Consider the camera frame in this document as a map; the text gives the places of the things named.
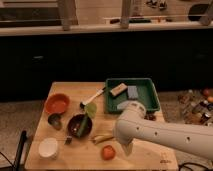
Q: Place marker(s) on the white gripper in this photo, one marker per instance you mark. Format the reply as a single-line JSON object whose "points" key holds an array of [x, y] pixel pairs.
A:
{"points": [[127, 148]]}

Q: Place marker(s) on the red apple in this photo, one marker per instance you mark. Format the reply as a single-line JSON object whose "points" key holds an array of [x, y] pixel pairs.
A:
{"points": [[108, 152]]}

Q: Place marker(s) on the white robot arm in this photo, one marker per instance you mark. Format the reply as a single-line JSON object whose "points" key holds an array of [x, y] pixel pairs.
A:
{"points": [[193, 139]]}

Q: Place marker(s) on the metal cup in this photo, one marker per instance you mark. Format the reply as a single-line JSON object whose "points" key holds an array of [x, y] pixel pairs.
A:
{"points": [[55, 121]]}

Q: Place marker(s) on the white cup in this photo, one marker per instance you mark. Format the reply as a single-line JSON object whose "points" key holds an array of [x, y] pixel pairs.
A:
{"points": [[48, 148]]}

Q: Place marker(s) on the yellow banana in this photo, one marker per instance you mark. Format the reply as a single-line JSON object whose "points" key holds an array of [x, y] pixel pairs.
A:
{"points": [[101, 138]]}

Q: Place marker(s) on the dark grape bunch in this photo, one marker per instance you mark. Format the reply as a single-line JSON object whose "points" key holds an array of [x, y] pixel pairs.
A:
{"points": [[150, 116]]}

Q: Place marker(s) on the grey sponge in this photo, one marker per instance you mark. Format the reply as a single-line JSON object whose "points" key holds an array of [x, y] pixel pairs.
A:
{"points": [[122, 105]]}

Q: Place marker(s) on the green spatula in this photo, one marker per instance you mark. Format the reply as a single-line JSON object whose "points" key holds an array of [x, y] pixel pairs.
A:
{"points": [[90, 111]]}

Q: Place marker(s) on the wooden block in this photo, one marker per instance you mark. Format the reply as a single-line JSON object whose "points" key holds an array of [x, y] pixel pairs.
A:
{"points": [[118, 89]]}

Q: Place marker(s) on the dark brown bowl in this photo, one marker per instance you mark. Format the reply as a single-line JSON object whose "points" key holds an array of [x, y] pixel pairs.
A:
{"points": [[74, 125]]}

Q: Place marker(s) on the green plastic tray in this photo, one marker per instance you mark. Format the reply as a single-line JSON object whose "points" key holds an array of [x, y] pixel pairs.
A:
{"points": [[145, 89]]}

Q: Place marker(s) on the small dark object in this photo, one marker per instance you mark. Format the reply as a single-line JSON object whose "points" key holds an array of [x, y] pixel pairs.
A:
{"points": [[68, 140]]}

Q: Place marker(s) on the orange bowl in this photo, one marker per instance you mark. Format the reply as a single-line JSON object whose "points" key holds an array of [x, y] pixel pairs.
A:
{"points": [[57, 103]]}

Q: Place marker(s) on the black pole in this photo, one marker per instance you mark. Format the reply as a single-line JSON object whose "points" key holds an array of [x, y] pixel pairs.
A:
{"points": [[23, 138]]}

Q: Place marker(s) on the white handled brush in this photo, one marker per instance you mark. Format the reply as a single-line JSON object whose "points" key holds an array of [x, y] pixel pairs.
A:
{"points": [[90, 99]]}

